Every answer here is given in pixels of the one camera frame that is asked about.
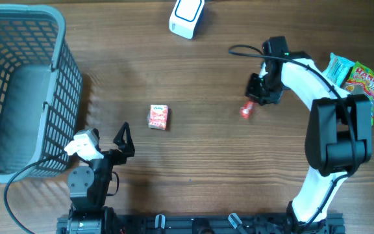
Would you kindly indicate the small red white box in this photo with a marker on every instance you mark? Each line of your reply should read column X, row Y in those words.
column 158, row 117

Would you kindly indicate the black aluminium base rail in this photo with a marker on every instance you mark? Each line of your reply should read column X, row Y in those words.
column 258, row 224

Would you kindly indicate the grey plastic basket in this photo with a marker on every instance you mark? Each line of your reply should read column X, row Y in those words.
column 40, row 92

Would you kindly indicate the light blue snack packet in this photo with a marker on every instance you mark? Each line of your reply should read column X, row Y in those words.
column 338, row 69

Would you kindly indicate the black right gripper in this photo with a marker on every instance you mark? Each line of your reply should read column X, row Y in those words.
column 252, row 90

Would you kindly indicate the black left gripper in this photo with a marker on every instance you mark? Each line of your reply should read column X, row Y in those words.
column 127, row 149

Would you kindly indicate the green Haribo candy bag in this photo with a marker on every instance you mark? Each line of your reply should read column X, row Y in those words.
column 361, row 81

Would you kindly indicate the white barcode scanner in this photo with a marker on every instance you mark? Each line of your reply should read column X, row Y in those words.
column 185, row 16

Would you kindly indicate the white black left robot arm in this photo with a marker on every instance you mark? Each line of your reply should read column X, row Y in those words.
column 89, row 184

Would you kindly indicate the red Nescafe coffee stick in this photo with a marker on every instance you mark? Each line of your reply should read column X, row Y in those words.
column 247, row 109

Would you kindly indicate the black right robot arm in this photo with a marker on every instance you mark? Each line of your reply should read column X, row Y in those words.
column 338, row 137

